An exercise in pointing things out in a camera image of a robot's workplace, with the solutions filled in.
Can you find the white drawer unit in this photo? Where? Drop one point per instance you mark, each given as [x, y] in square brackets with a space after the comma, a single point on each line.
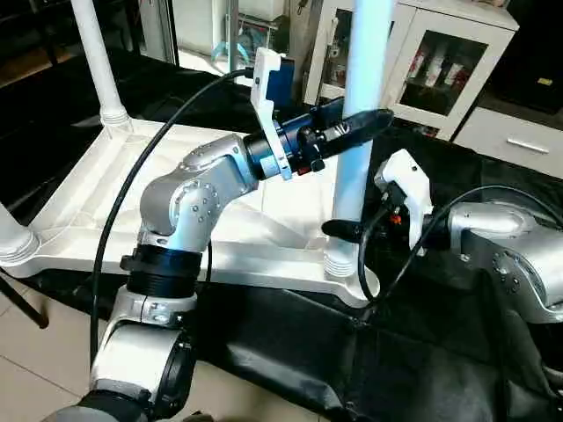
[519, 141]

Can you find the black box yellow label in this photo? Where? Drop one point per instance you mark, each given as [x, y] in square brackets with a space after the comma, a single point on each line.
[537, 53]

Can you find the teal storage box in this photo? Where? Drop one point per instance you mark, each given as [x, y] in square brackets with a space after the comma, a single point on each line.
[255, 40]

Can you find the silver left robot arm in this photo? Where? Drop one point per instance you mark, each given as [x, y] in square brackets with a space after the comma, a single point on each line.
[193, 193]

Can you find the black work mat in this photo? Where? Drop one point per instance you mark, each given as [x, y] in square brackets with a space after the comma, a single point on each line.
[290, 360]

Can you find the white glass-door cabinet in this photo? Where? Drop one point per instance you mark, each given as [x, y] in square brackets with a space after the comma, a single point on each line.
[440, 53]

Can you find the black metal stand leg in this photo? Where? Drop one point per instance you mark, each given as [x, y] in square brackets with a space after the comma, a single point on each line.
[26, 303]

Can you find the white plastic table top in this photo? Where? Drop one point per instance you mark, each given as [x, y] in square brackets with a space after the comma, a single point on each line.
[88, 202]

